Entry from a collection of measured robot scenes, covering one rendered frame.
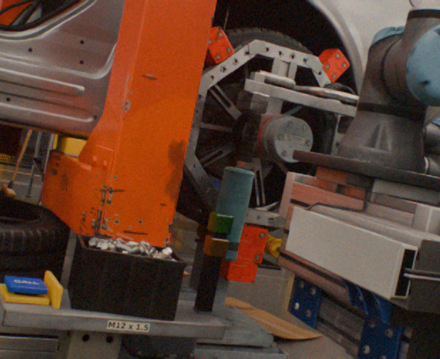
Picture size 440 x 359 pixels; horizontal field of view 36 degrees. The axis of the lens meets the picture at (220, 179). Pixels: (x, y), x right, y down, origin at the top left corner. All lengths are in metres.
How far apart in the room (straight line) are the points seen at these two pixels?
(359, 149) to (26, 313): 0.63
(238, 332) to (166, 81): 1.01
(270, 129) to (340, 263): 1.05
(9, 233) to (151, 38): 0.57
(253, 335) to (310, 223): 1.27
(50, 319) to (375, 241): 0.62
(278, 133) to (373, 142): 0.79
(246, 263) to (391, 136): 1.03
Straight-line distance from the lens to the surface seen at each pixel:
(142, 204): 1.48
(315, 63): 2.13
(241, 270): 2.08
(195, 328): 1.34
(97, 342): 1.32
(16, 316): 1.24
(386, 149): 1.14
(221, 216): 1.38
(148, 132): 1.46
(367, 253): 0.88
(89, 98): 1.96
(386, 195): 1.09
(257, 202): 2.19
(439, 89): 1.03
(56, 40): 1.97
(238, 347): 2.26
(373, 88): 1.17
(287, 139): 1.92
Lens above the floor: 0.80
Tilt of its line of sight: 3 degrees down
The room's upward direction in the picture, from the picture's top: 12 degrees clockwise
